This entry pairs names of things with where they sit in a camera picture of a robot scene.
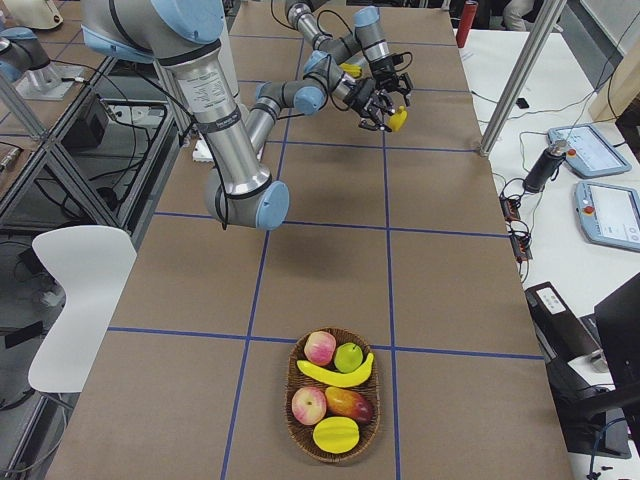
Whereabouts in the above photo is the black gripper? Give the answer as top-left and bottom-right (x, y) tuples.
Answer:
(369, 51), (413, 105)
(342, 78), (395, 132)

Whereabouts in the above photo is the yellow plastic banana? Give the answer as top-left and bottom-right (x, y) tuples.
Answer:
(340, 63), (362, 79)
(296, 353), (375, 388)
(388, 106), (408, 132)

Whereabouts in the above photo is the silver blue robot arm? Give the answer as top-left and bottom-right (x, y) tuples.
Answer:
(82, 1), (406, 230)
(284, 0), (413, 106)

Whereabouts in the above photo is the brown wicker basket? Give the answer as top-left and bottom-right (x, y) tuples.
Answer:
(285, 327), (380, 463)

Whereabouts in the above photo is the red cylinder bottle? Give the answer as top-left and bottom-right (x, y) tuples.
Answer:
(456, 0), (478, 49)

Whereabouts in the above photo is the blue teach pendant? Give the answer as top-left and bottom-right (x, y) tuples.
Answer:
(574, 181), (639, 252)
(547, 124), (631, 179)

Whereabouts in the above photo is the pink red plastic apple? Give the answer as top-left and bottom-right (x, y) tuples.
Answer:
(304, 330), (336, 366)

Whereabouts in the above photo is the green plastic pear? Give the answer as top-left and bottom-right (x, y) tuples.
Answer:
(333, 342), (364, 373)

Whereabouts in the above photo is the red orange plastic mango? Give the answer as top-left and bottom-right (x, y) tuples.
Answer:
(325, 386), (374, 424)

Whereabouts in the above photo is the black box with label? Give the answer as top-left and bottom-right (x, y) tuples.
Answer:
(525, 282), (608, 373)

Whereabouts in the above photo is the white chair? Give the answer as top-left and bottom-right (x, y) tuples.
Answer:
(28, 225), (137, 394)

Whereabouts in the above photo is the black computer monitor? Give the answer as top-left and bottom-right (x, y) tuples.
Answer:
(565, 274), (639, 447)

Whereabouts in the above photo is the yellow plastic starfruit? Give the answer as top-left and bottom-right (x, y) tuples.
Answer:
(312, 416), (360, 454)

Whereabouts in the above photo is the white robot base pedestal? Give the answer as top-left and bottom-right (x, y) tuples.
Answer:
(192, 138), (216, 166)

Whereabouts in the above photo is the aluminium frame post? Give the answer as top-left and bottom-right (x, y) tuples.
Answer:
(478, 0), (566, 157)

